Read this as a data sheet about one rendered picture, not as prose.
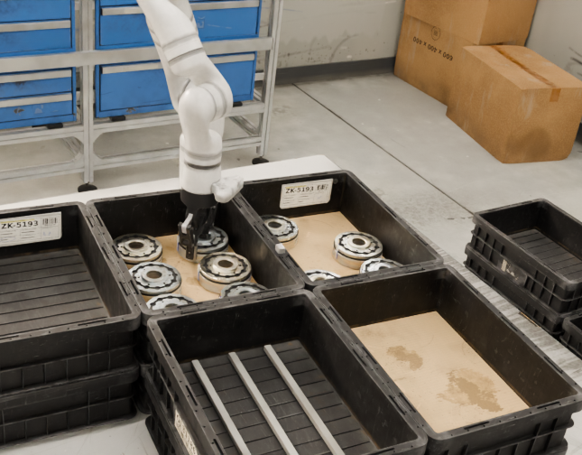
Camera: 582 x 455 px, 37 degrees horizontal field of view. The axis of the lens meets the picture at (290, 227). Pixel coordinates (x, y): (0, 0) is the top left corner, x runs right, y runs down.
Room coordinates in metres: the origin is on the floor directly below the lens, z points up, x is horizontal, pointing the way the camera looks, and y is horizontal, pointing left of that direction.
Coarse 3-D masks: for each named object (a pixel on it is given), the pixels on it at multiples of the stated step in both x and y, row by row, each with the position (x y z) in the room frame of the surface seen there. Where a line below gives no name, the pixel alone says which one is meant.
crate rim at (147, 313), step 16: (160, 192) 1.54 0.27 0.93; (176, 192) 1.55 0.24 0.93; (240, 208) 1.53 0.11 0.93; (96, 224) 1.39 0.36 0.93; (256, 224) 1.46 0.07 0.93; (112, 240) 1.34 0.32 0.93; (128, 272) 1.24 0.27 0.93; (288, 272) 1.31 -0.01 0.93; (288, 288) 1.26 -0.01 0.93; (144, 304) 1.16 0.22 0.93; (192, 304) 1.18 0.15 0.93; (208, 304) 1.18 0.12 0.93; (144, 320) 1.13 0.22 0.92
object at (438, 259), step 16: (288, 176) 1.69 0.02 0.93; (304, 176) 1.70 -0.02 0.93; (320, 176) 1.71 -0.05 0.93; (352, 176) 1.73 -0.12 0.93; (368, 192) 1.66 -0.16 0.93; (384, 208) 1.60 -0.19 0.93; (400, 224) 1.54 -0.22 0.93; (272, 240) 1.41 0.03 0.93; (416, 240) 1.49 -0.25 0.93; (288, 256) 1.36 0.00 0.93; (432, 256) 1.43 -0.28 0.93; (304, 272) 1.32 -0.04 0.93; (368, 272) 1.34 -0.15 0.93; (384, 272) 1.35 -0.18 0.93; (304, 288) 1.28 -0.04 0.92
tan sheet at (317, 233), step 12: (312, 216) 1.70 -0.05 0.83; (324, 216) 1.71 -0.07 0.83; (336, 216) 1.72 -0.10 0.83; (300, 228) 1.64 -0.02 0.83; (312, 228) 1.65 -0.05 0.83; (324, 228) 1.65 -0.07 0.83; (336, 228) 1.66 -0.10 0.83; (348, 228) 1.67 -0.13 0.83; (300, 240) 1.59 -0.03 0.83; (312, 240) 1.60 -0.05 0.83; (324, 240) 1.60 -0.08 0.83; (300, 252) 1.54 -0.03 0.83; (312, 252) 1.55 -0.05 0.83; (324, 252) 1.56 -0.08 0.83; (300, 264) 1.50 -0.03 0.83; (312, 264) 1.50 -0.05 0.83; (324, 264) 1.51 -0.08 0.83; (336, 264) 1.52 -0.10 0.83
